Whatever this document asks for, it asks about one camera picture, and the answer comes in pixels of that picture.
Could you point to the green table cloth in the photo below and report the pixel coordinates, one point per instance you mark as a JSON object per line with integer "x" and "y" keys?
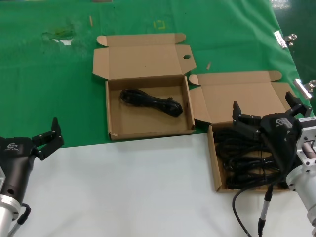
{"x": 37, "y": 74}

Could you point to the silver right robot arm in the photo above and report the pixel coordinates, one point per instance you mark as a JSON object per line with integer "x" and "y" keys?
{"x": 303, "y": 187}

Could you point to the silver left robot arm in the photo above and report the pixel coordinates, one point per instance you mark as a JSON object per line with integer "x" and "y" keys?
{"x": 6, "y": 212}

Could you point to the short wooden stick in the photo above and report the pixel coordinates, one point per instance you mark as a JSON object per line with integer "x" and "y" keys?
{"x": 209, "y": 65}

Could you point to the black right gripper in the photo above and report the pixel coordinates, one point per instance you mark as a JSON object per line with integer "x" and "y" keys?
{"x": 280, "y": 133}

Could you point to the long wooden stick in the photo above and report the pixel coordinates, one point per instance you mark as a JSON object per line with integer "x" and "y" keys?
{"x": 90, "y": 21}

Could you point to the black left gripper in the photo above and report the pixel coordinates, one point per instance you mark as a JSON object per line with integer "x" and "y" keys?
{"x": 14, "y": 160}

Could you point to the cardboard box with round hole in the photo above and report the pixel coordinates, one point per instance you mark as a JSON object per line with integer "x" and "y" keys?
{"x": 148, "y": 126}

